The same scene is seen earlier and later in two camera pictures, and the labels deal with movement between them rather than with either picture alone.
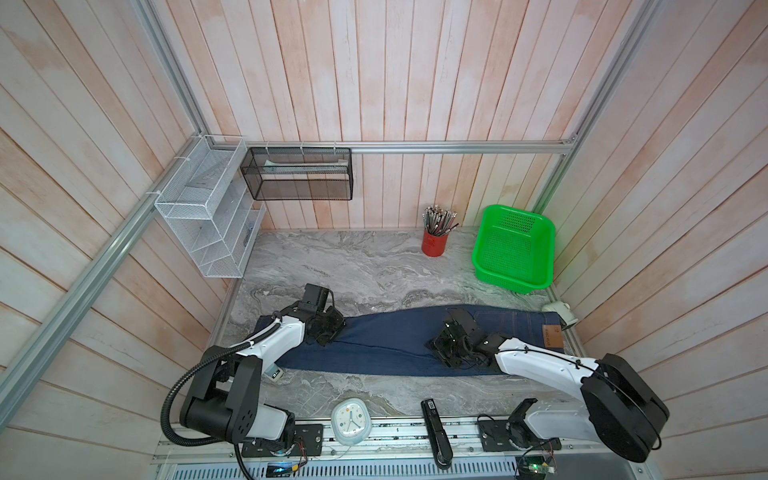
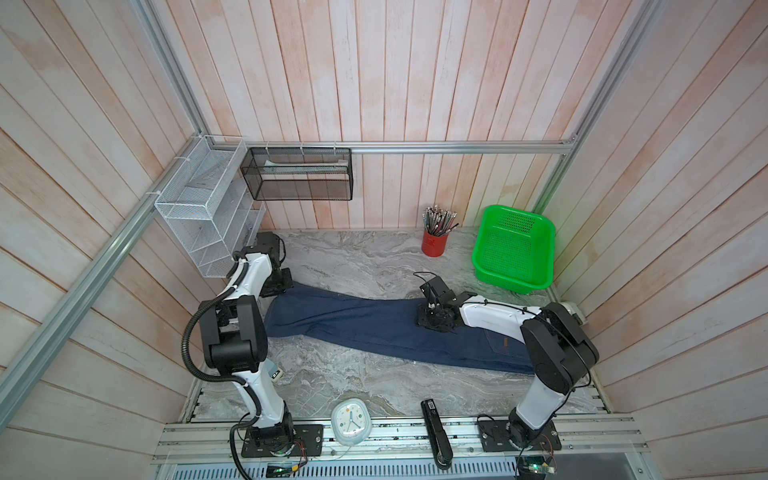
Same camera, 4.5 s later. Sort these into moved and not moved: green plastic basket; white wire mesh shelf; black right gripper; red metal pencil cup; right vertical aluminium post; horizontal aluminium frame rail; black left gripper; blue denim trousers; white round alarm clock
Moved: blue denim trousers; black right gripper; black left gripper
Not moved: white wire mesh shelf; right vertical aluminium post; green plastic basket; red metal pencil cup; white round alarm clock; horizontal aluminium frame rail
